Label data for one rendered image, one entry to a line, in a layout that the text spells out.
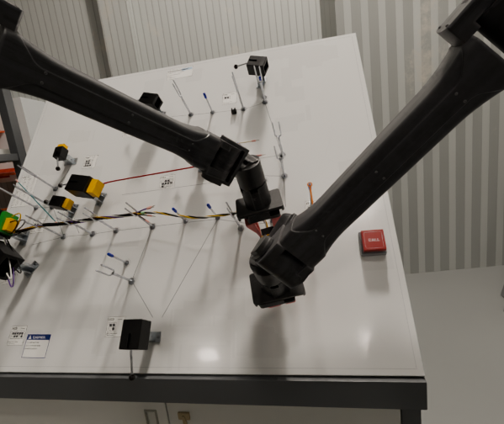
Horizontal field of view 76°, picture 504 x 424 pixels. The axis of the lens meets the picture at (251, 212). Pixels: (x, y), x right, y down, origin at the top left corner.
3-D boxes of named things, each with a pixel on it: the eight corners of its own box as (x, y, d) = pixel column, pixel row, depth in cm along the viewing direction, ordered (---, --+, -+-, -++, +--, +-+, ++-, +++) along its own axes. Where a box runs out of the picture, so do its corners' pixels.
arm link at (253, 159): (238, 169, 60) (263, 156, 61) (223, 157, 65) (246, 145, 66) (248, 198, 64) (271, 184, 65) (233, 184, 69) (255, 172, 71)
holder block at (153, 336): (137, 378, 74) (113, 381, 66) (145, 324, 80) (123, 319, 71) (156, 379, 74) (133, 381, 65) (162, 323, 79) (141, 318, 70)
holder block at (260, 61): (241, 76, 109) (234, 53, 101) (271, 78, 106) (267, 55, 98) (236, 86, 108) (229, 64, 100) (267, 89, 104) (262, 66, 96)
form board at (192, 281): (-46, 371, 87) (-52, 371, 85) (54, 91, 130) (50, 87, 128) (422, 376, 65) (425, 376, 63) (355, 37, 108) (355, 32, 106)
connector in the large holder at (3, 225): (14, 217, 91) (1, 211, 87) (23, 216, 91) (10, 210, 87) (7, 236, 89) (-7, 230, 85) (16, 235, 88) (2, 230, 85)
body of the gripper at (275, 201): (237, 205, 74) (227, 180, 69) (280, 194, 73) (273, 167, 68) (239, 224, 69) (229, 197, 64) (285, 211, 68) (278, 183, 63)
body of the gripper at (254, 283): (251, 278, 66) (241, 262, 60) (299, 266, 65) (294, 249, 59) (255, 308, 62) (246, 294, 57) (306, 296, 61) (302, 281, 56)
